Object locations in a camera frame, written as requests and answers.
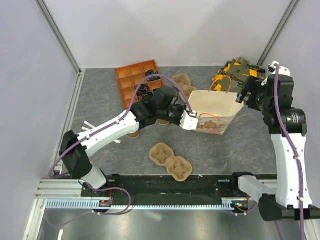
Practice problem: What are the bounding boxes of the brown paper cup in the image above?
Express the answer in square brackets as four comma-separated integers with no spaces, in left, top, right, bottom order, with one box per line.
[128,131,140,139]
[157,119,170,125]

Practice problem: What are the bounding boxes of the cardboard cup carrier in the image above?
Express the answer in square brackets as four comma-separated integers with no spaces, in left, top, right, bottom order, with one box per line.
[172,73,197,99]
[149,142,193,182]

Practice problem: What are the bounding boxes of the white paper takeout bag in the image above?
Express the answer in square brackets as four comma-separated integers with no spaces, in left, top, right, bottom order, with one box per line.
[188,76,244,136]

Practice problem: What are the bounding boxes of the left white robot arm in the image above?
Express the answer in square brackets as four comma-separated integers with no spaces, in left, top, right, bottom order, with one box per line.
[59,86,190,197]

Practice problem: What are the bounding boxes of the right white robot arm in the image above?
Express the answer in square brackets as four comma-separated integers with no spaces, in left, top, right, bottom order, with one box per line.
[229,74,320,222]

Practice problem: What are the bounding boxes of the camouflage folded garment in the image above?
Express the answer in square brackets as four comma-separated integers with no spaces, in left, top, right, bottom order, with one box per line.
[209,57,266,93]

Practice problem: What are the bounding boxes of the dark blue rolled sock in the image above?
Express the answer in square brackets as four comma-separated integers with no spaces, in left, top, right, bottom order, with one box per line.
[139,92,154,103]

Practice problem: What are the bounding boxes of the dark brown rolled sock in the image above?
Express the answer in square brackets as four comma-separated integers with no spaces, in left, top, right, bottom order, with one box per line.
[136,84,150,97]

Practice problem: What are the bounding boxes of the green rolled sock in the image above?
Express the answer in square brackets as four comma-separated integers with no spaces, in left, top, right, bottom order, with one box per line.
[145,69,160,82]

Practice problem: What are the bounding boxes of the orange compartment tray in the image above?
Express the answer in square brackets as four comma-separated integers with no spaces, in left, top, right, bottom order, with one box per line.
[114,59,160,110]

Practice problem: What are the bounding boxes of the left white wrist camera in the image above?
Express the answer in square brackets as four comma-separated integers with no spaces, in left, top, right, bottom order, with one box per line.
[179,110,199,131]

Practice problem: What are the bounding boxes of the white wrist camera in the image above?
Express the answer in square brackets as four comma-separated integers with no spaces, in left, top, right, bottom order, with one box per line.
[179,110,199,131]
[268,60,291,77]

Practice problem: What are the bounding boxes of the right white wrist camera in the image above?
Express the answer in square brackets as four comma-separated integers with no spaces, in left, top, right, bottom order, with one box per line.
[268,60,291,77]

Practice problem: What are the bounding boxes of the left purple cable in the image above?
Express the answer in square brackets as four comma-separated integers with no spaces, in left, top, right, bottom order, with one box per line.
[46,73,195,227]

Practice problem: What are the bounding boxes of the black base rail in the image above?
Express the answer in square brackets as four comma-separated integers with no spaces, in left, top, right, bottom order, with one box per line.
[81,174,249,208]

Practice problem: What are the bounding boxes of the right aluminium frame post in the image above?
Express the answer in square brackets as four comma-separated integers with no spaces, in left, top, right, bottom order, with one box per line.
[257,0,301,66]

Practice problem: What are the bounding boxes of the aluminium frame post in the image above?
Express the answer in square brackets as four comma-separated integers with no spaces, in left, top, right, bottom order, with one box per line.
[257,0,301,66]
[35,0,82,75]

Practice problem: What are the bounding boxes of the slotted cable duct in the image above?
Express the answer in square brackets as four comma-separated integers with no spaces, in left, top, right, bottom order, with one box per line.
[46,199,235,211]

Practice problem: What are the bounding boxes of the left aluminium frame post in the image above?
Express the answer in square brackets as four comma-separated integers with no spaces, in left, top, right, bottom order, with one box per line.
[35,0,82,75]

